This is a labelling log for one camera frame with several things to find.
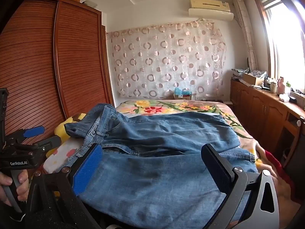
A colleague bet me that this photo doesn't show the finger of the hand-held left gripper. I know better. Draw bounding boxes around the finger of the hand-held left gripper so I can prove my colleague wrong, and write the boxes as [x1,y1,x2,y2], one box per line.
[6,127,46,144]
[29,135,61,153]

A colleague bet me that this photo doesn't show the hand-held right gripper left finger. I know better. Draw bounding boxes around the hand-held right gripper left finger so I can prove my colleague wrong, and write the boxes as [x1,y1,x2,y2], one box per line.
[25,143,112,229]

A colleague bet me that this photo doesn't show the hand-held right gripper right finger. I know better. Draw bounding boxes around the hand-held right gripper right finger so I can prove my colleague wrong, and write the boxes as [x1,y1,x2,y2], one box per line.
[201,144,280,229]

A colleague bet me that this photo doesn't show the blue denim pants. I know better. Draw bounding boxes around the blue denim pants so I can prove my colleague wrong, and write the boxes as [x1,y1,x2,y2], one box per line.
[65,103,259,228]

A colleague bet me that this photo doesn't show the person's left hand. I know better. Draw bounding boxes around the person's left hand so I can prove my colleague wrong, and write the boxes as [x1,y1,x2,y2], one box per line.
[0,169,29,206]

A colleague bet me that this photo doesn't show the strawberry print bedsheet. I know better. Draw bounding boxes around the strawberry print bedsheet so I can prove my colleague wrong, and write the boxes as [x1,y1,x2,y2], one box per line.
[44,139,93,174]

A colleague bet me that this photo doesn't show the yellow plush toy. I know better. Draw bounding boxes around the yellow plush toy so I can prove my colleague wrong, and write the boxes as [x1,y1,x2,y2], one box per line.
[46,113,86,158]

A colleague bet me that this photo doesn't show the red blanket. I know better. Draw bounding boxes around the red blanket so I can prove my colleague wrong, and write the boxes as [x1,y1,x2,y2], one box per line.
[255,145,302,210]

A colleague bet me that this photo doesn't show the wooden slatted wardrobe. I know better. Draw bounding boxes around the wooden slatted wardrobe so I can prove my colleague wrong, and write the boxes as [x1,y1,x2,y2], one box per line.
[0,0,115,146]

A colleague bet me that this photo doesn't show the wooden sideboard cabinet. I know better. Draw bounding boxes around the wooden sideboard cabinet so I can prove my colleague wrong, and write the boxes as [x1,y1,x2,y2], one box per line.
[230,79,305,163]

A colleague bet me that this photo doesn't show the low cardboard box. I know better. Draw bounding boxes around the low cardboard box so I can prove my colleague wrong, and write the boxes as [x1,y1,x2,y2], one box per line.
[173,93,197,101]

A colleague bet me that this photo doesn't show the blue plastic bag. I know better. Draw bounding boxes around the blue plastic bag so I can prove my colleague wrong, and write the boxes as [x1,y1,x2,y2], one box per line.
[174,87,192,96]

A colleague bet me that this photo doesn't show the floral blanket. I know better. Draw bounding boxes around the floral blanket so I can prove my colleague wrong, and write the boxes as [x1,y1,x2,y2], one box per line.
[116,99,262,165]

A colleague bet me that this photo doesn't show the open cardboard box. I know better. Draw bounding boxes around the open cardboard box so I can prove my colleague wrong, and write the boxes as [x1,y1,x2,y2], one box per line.
[242,73,264,86]

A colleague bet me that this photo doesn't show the patterned cloth pile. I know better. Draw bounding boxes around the patterned cloth pile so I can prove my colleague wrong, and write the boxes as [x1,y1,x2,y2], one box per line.
[232,68,267,77]

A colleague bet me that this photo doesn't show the circle-patterned sheer curtain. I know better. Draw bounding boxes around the circle-patterned sheer curtain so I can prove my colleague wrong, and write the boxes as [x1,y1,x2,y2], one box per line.
[106,20,227,99]

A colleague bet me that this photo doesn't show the wooden-framed window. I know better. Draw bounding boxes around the wooden-framed window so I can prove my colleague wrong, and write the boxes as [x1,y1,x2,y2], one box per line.
[253,0,305,96]

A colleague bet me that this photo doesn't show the patterned window curtain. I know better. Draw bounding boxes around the patterned window curtain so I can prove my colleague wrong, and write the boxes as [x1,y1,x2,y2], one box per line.
[233,0,258,71]

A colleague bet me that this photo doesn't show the white air deflector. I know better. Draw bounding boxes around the white air deflector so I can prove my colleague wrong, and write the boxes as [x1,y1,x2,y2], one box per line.
[188,8,234,21]

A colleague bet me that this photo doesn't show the cream wall air conditioner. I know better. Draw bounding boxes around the cream wall air conditioner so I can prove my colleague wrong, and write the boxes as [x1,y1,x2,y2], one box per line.
[189,0,231,11]

